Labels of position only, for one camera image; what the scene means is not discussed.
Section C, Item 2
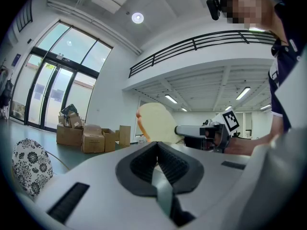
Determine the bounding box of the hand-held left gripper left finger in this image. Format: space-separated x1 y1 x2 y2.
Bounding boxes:
115 141 159 197

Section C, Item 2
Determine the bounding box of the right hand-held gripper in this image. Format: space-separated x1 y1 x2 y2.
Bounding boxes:
174 107 240 154

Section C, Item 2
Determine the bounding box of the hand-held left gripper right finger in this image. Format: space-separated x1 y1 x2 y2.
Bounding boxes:
155 141 205 194

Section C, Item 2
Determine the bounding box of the slice of white bread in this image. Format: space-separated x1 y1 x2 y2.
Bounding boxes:
136 102 185 145

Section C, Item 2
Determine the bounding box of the black floral white plate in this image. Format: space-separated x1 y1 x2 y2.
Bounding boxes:
12 138 54 197

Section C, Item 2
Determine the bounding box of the person's right forearm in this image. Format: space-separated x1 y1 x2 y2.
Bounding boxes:
225 133 282 157

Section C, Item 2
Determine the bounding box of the tall narrow cardboard box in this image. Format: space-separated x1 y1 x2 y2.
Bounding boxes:
118 125 131 149

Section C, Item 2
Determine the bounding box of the open empty cardboard box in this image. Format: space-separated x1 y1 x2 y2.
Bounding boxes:
101 128 117 153

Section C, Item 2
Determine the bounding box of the wide closed cardboard box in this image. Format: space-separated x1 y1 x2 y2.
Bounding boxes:
81 125 106 154

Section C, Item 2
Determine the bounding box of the open cardboard box with clutter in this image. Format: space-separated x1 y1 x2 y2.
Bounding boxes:
56 103 85 147

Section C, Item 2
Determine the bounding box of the black metal railing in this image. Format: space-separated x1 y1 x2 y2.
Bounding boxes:
128 30 277 79

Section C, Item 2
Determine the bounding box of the person's dark polo shirt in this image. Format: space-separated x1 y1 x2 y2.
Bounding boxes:
268 0 307 132

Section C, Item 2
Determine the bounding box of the round ceiling light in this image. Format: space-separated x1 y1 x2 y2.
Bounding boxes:
131 12 145 24

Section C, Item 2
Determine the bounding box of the black framed glass door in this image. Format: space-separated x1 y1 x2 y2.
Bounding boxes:
9 20 114 132

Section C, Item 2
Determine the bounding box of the person's head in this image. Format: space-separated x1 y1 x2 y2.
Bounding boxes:
219 0 283 32

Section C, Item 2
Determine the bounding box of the coat rack with dark clothes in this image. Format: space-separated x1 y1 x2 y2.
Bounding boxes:
0 58 14 121

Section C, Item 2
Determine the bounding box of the black head camera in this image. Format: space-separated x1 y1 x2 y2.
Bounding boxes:
206 0 223 22

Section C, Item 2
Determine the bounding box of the black wall grille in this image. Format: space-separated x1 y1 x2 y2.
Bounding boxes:
15 0 34 33

